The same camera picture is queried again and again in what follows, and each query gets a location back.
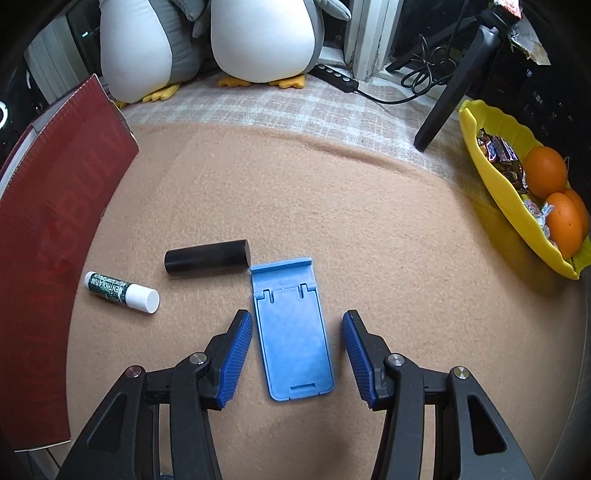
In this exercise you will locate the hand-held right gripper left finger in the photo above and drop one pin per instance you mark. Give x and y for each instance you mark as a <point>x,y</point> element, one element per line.
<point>233,364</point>

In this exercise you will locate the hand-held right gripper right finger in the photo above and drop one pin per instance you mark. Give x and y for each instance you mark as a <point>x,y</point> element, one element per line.
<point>362,364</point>

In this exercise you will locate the blue phone stand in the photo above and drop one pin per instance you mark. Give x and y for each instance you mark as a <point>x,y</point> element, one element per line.
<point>293,337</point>

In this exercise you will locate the red cardboard box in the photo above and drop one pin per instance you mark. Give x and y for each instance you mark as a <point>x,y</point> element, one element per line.
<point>55,230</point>

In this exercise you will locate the black cylinder tube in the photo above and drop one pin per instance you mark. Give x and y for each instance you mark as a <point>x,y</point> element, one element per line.
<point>207,258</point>

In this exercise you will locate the tan blanket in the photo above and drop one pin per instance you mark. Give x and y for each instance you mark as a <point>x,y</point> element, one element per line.
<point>369,230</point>

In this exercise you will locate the green and white lip balm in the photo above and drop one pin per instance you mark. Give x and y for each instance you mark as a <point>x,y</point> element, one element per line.
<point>120,291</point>

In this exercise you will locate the yellow bowl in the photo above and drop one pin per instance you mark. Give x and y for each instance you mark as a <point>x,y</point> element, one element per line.
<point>498,184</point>

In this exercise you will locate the orange fruit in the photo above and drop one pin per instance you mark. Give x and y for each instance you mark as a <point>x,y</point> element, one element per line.
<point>582,210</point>
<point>564,226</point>
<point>545,171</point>

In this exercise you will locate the pile of wrapped candies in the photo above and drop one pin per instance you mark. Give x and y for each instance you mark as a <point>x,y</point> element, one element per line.
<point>501,157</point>

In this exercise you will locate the checked cloth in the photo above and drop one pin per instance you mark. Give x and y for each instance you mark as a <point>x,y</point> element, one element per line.
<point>286,110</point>

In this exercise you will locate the black tripod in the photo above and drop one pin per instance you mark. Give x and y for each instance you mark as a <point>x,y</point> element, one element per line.
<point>443,110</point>

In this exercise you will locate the penguin plush with grey wing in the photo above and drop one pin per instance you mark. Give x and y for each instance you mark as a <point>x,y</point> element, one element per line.
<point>263,41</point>

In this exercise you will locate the penguin plush with grey back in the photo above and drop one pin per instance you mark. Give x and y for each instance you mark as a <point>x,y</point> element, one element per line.
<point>134,50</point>

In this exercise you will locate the white ribbed panel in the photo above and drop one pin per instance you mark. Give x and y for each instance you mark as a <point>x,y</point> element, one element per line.
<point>55,64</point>

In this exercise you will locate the white window frame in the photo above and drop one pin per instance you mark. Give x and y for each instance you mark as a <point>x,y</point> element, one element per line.
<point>369,37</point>

